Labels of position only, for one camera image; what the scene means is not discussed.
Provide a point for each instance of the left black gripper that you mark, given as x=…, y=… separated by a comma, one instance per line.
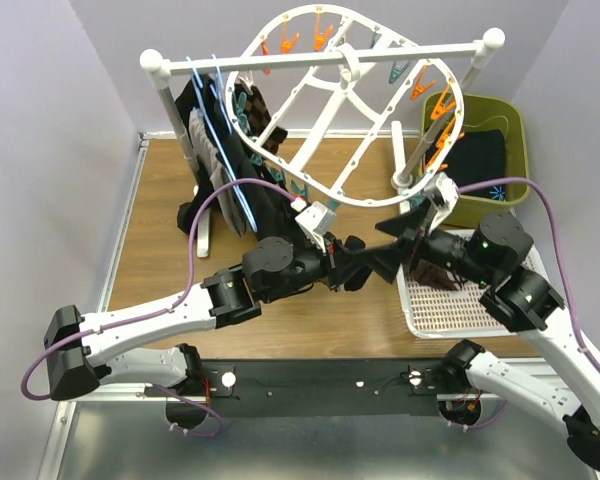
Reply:
x=339, y=261

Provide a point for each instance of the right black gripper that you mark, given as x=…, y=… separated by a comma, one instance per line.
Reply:
x=386, y=258

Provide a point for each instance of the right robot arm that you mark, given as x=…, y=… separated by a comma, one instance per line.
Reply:
x=519, y=299

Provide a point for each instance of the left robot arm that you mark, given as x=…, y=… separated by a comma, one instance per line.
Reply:
x=86, y=351

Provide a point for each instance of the white perforated basket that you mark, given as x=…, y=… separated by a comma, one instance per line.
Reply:
x=432, y=313

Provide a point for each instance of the black cloth in bin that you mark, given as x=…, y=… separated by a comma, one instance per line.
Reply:
x=477, y=157

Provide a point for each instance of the black hanging garment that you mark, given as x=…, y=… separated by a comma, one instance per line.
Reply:
x=271, y=210

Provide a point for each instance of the green laundry bin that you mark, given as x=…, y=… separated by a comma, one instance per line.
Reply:
x=482, y=114

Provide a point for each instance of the argyle brown sock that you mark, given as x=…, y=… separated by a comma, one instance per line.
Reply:
x=259, y=118

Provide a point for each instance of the white clothes rack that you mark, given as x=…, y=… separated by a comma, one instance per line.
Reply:
x=304, y=92

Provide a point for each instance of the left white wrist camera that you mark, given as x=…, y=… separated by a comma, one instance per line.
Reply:
x=314, y=220

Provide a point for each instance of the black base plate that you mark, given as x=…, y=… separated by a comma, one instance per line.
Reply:
x=331, y=387

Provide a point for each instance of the blue wire hanger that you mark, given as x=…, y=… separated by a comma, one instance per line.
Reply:
x=216, y=133

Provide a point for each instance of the aluminium frame rail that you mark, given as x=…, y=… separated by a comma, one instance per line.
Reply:
x=65, y=413

